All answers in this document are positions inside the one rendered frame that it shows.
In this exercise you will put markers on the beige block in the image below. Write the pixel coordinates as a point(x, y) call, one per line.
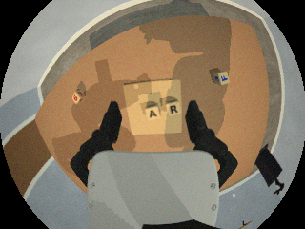
point(173, 107)
point(221, 78)
point(78, 97)
point(152, 111)

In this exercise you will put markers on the tan flat mat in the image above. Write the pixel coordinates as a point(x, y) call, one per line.
point(139, 95)

